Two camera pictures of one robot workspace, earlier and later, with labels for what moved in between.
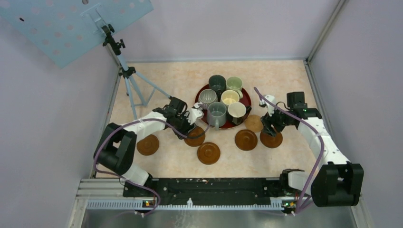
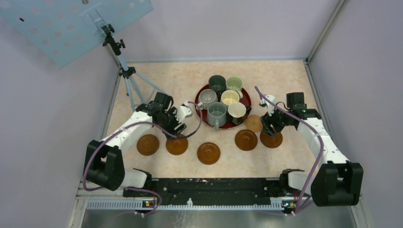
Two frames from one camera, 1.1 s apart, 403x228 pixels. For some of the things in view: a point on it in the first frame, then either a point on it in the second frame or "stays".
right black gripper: (267, 120) stays
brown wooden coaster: (245, 139) stays
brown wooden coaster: (196, 137) → (177, 146)
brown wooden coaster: (208, 153) stays
